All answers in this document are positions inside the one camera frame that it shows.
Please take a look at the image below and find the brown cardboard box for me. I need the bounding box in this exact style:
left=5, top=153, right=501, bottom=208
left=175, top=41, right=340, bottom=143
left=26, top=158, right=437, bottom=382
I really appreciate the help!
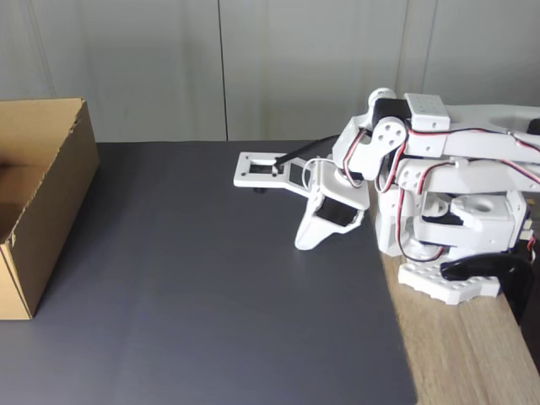
left=0, top=99, right=101, bottom=321

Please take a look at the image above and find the dark grey table mat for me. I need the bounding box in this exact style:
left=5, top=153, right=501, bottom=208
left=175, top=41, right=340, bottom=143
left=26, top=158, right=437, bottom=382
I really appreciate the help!
left=0, top=141, right=419, bottom=405

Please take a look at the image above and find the black table clamp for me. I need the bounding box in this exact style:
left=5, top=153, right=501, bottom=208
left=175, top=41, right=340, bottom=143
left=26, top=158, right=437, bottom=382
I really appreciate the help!
left=440, top=254, right=535, bottom=326

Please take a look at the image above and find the thin white cable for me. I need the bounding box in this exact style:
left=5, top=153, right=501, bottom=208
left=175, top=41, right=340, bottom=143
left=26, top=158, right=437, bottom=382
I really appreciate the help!
left=302, top=157, right=335, bottom=189

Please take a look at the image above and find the black camera cable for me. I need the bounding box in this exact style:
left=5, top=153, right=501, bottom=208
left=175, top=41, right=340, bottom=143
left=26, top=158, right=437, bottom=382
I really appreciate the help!
left=273, top=134, right=341, bottom=168

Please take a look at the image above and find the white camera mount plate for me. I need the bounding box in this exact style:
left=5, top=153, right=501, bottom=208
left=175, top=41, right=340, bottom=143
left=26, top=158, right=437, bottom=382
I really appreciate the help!
left=233, top=151, right=321, bottom=196

